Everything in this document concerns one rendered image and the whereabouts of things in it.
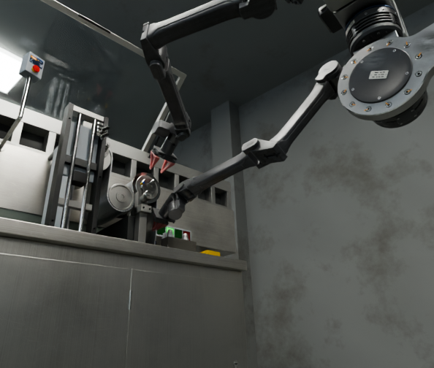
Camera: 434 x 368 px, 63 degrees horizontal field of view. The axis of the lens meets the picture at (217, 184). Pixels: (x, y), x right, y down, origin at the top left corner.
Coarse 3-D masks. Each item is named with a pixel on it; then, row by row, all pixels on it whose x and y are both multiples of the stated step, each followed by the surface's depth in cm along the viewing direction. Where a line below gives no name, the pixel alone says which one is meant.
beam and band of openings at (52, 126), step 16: (0, 112) 161; (16, 112) 166; (32, 112) 172; (0, 128) 166; (16, 128) 164; (32, 128) 172; (48, 128) 175; (16, 144) 161; (32, 144) 174; (48, 144) 172; (112, 144) 197; (128, 160) 204; (144, 160) 209; (160, 160) 217; (128, 176) 201; (160, 176) 222; (176, 176) 222; (192, 176) 231; (208, 192) 241; (224, 192) 252
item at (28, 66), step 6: (30, 54) 145; (24, 60) 145; (30, 60) 144; (36, 60) 147; (42, 60) 150; (24, 66) 142; (30, 66) 143; (36, 66) 144; (42, 66) 149; (24, 72) 142; (30, 72) 143; (36, 72) 145; (36, 78) 146
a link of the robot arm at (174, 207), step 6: (180, 186) 148; (174, 192) 149; (180, 198) 149; (168, 204) 148; (174, 204) 146; (180, 204) 145; (168, 210) 145; (174, 210) 144; (180, 210) 144; (174, 216) 145; (180, 216) 146
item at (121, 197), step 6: (114, 186) 150; (120, 186) 153; (126, 186) 154; (108, 192) 148; (114, 192) 150; (120, 192) 151; (126, 192) 154; (132, 192) 155; (114, 198) 149; (120, 198) 150; (126, 198) 153; (132, 198) 154; (114, 204) 147; (120, 204) 150; (126, 204) 152; (132, 204) 153
